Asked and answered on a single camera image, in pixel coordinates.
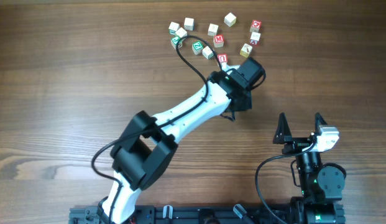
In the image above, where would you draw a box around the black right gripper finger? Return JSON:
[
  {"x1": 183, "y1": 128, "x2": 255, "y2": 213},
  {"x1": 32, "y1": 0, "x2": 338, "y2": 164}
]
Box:
[
  {"x1": 273, "y1": 113, "x2": 293, "y2": 144},
  {"x1": 315, "y1": 113, "x2": 327, "y2": 133}
]

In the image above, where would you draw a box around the red U letter block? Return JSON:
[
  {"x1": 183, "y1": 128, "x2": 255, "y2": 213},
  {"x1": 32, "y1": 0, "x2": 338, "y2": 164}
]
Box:
[{"x1": 218, "y1": 54, "x2": 228, "y2": 63}]

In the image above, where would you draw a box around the green Z letter block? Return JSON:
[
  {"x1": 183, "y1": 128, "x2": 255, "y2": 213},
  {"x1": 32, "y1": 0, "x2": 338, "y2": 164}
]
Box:
[{"x1": 192, "y1": 40, "x2": 204, "y2": 55}]

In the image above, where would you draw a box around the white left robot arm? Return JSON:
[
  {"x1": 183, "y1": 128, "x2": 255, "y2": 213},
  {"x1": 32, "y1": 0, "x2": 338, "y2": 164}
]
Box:
[{"x1": 98, "y1": 57, "x2": 265, "y2": 223}]

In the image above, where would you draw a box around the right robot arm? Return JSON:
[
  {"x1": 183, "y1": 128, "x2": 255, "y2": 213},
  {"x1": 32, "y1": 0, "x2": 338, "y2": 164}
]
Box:
[{"x1": 273, "y1": 113, "x2": 347, "y2": 224}]

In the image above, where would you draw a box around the yellow K letter block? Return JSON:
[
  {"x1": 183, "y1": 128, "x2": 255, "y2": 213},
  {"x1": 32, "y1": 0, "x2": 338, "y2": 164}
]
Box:
[{"x1": 240, "y1": 44, "x2": 252, "y2": 58}]

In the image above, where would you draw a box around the white block number nine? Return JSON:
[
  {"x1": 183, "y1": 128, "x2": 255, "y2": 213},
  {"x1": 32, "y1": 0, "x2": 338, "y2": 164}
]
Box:
[{"x1": 202, "y1": 46, "x2": 214, "y2": 60}]

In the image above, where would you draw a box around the white block red A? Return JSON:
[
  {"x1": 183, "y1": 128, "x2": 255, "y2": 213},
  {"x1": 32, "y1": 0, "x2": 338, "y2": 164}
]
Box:
[{"x1": 249, "y1": 32, "x2": 260, "y2": 45}]

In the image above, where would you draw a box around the red M letter block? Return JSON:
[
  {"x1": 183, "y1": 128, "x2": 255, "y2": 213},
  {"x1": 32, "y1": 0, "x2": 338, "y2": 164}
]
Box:
[{"x1": 213, "y1": 34, "x2": 224, "y2": 48}]

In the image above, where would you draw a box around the white block red drawing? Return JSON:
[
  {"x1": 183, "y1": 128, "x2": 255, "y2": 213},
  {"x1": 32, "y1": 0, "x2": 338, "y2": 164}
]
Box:
[{"x1": 208, "y1": 24, "x2": 219, "y2": 37}]

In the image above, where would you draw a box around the red Q letter block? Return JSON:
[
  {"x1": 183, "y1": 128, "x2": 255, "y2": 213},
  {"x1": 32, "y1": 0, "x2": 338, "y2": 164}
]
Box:
[{"x1": 250, "y1": 20, "x2": 262, "y2": 32}]

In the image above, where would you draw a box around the plain cream wooden block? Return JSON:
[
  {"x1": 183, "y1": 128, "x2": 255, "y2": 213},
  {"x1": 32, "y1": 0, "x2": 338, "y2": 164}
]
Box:
[{"x1": 224, "y1": 12, "x2": 237, "y2": 27}]

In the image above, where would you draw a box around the white yellow-edged block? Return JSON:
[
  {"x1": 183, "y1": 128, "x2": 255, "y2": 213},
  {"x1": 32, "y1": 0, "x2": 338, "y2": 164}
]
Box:
[{"x1": 175, "y1": 27, "x2": 188, "y2": 39}]

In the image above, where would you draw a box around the green J letter block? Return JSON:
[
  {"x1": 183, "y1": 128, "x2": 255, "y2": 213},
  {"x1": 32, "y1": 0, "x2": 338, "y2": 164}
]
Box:
[{"x1": 170, "y1": 35, "x2": 183, "y2": 50}]

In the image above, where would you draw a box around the plain white wooden block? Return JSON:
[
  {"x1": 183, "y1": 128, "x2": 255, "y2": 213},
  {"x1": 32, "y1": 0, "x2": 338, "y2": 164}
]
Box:
[{"x1": 184, "y1": 17, "x2": 195, "y2": 30}]

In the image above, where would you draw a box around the green V letter block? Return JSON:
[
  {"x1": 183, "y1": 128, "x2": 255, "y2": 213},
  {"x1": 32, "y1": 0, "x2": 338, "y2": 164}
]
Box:
[{"x1": 168, "y1": 22, "x2": 180, "y2": 35}]

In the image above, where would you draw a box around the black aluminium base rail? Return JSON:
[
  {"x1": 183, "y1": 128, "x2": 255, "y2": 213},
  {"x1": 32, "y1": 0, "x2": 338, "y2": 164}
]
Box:
[{"x1": 68, "y1": 203, "x2": 346, "y2": 224}]

